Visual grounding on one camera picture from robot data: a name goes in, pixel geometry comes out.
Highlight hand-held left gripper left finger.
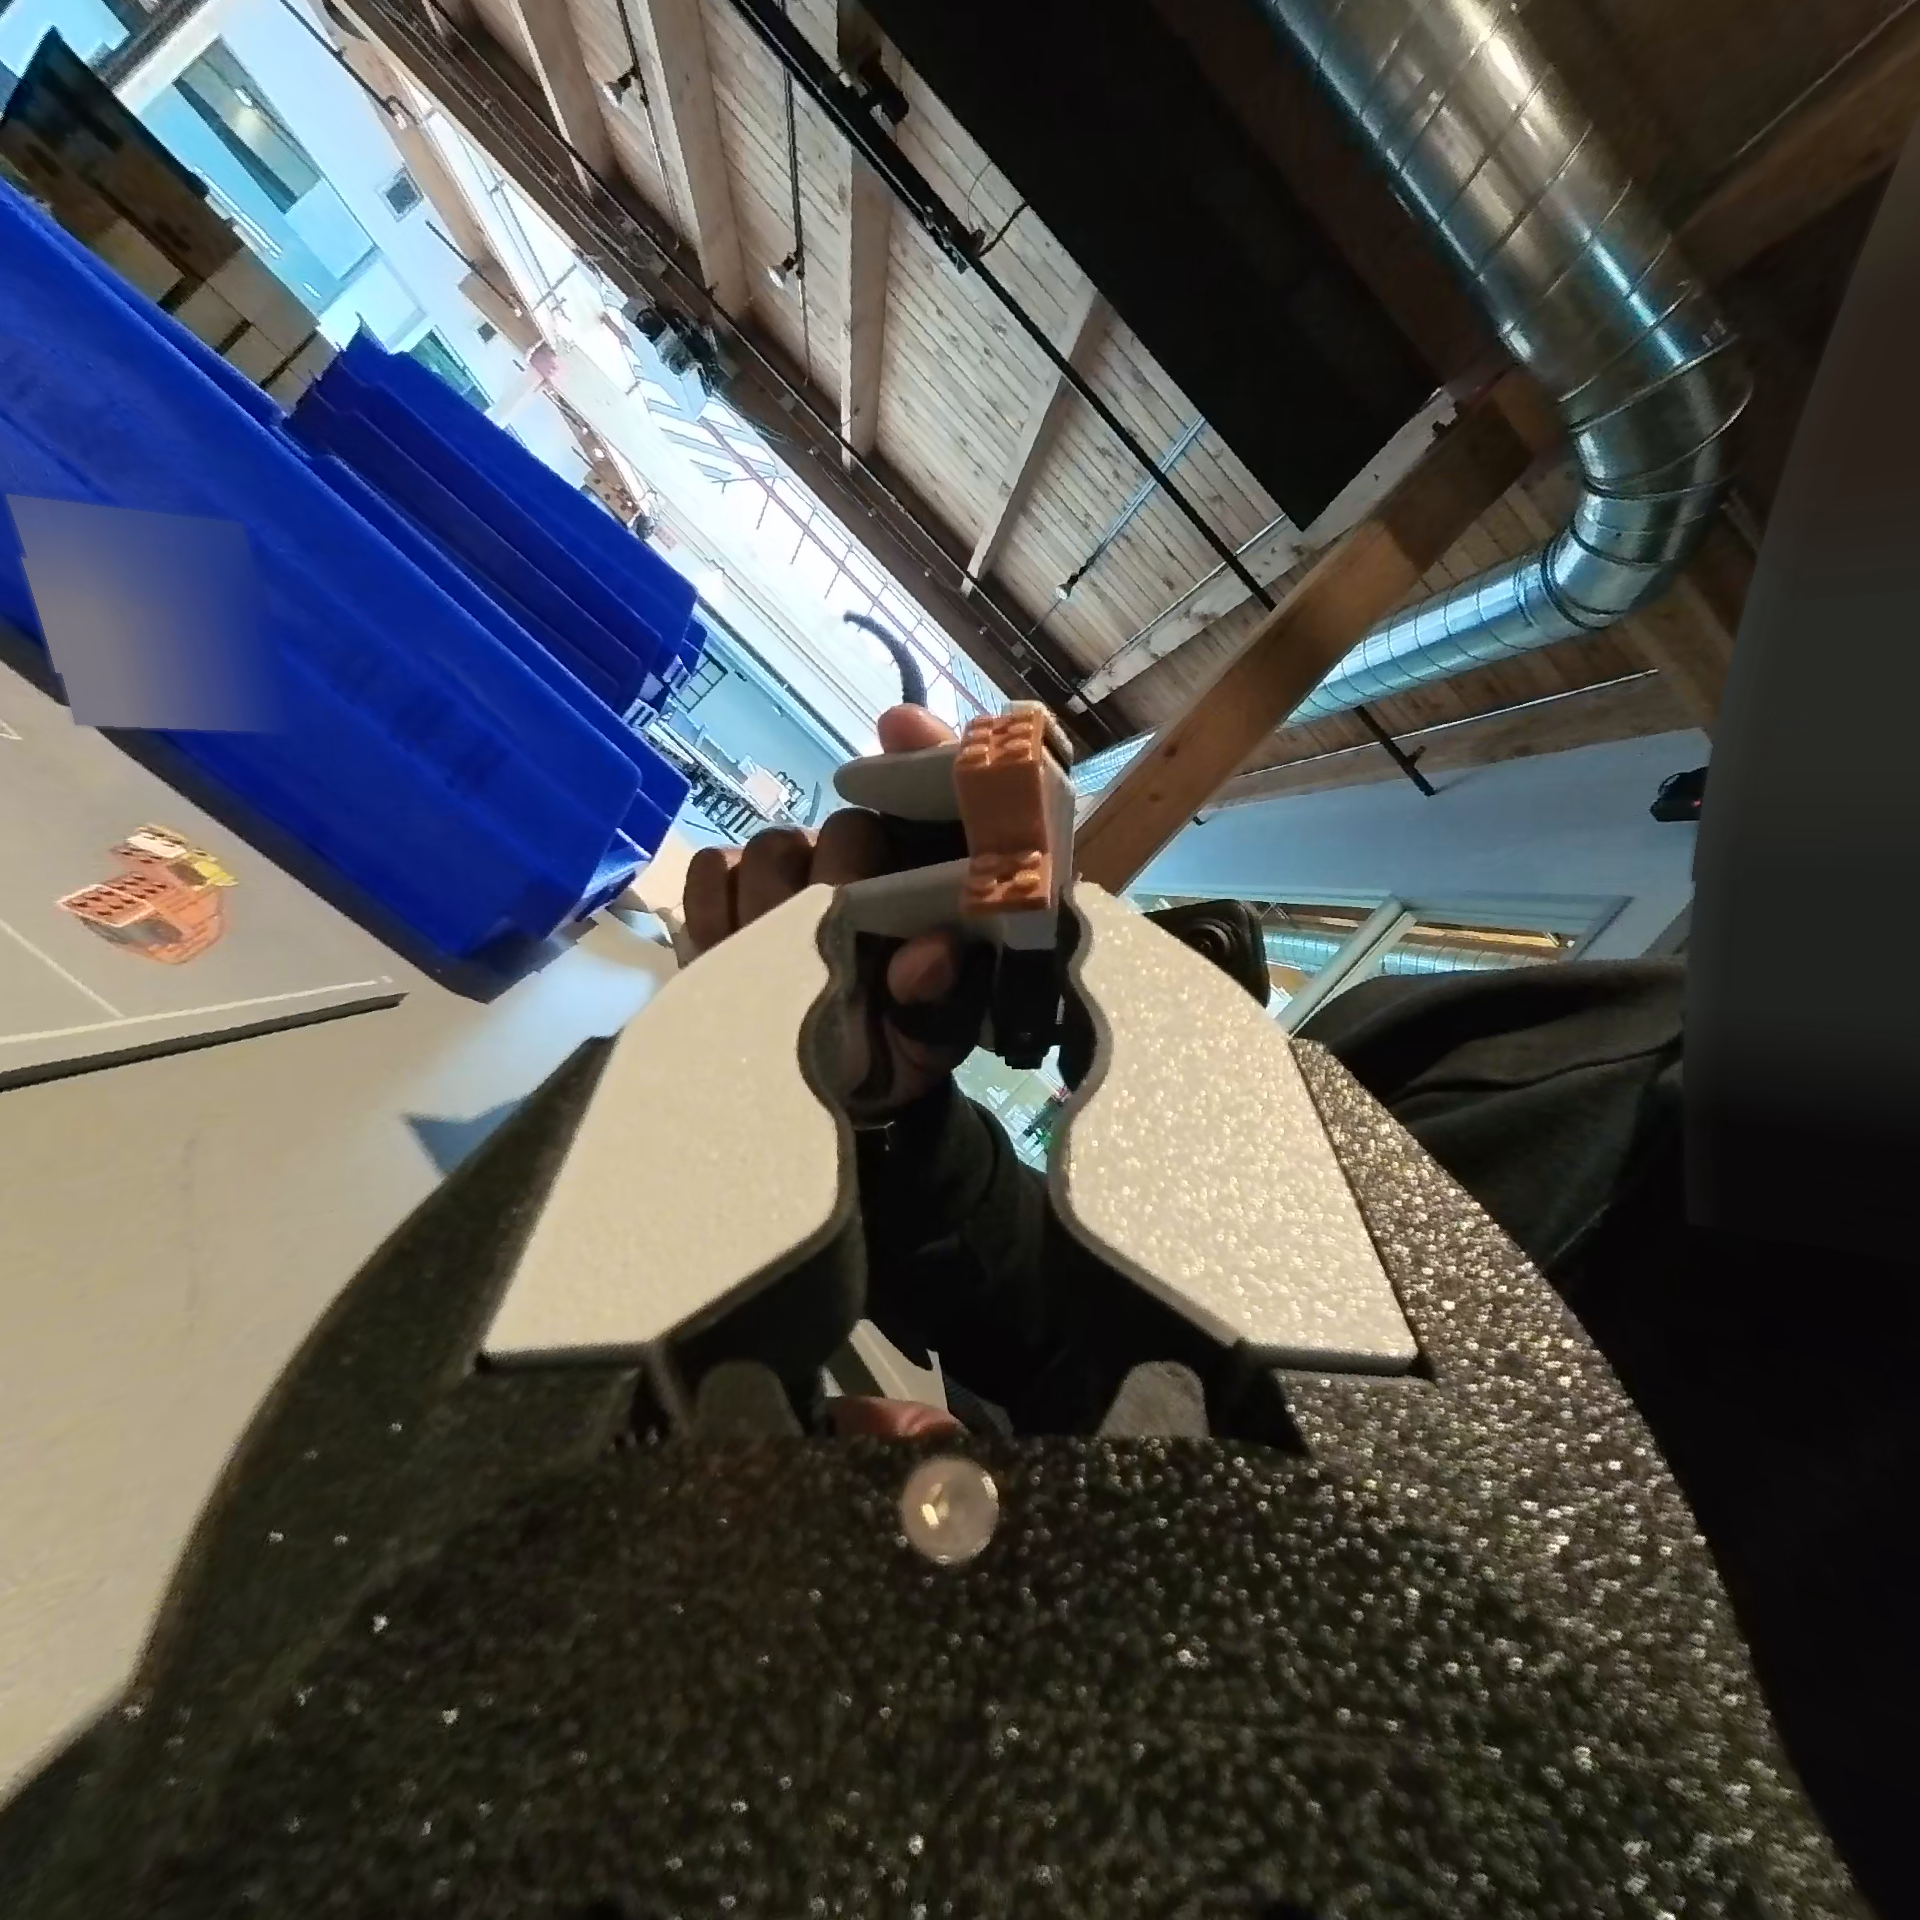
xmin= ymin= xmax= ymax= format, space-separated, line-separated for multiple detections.
xmin=481 ymin=883 xmax=866 ymax=1374

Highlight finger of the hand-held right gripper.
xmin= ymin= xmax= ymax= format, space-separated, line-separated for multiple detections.
xmin=837 ymin=861 xmax=1071 ymax=951
xmin=837 ymin=749 xmax=964 ymax=826

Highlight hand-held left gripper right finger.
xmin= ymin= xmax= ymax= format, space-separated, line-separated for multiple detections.
xmin=1052 ymin=883 xmax=1422 ymax=1374

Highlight brown toy brick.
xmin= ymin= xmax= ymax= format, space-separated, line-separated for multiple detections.
xmin=951 ymin=709 xmax=1062 ymax=916

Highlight grey building instruction booklet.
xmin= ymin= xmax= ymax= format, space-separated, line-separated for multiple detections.
xmin=0 ymin=662 xmax=407 ymax=1092

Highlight person's right forearm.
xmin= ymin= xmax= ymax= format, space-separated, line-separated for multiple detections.
xmin=843 ymin=1073 xmax=1164 ymax=1432

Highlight grey desk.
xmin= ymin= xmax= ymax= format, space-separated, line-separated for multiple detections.
xmin=0 ymin=616 xmax=707 ymax=1789

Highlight person's dark clothing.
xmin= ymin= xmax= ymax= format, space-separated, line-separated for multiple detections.
xmin=1301 ymin=958 xmax=1920 ymax=1920

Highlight wooden ceiling beam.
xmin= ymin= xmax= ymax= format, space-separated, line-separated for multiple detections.
xmin=1072 ymin=357 xmax=1577 ymax=889

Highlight stack of blue storage bins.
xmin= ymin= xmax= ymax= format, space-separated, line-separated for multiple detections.
xmin=0 ymin=182 xmax=711 ymax=1004

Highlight black ceiling panel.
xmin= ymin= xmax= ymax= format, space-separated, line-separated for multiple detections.
xmin=854 ymin=0 xmax=1445 ymax=530

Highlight stack of cardboard boxes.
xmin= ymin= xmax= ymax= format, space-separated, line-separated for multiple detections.
xmin=0 ymin=29 xmax=344 ymax=409

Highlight black cable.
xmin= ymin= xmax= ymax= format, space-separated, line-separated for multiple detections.
xmin=843 ymin=609 xmax=964 ymax=740

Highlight silver ventilation duct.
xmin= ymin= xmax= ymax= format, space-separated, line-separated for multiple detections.
xmin=1242 ymin=0 xmax=1759 ymax=737

